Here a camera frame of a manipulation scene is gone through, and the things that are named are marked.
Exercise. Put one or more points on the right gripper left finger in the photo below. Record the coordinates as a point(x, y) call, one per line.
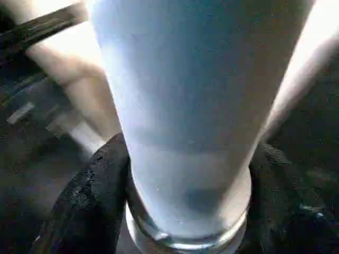
point(90, 206)

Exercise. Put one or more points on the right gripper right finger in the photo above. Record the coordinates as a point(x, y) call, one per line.
point(296, 211)

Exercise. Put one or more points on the white plastic table top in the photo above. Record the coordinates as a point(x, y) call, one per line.
point(79, 69)

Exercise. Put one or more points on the white plastic table leg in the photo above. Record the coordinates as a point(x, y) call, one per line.
point(196, 95)

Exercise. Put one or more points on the black table mat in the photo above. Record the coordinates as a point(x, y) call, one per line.
point(26, 185)

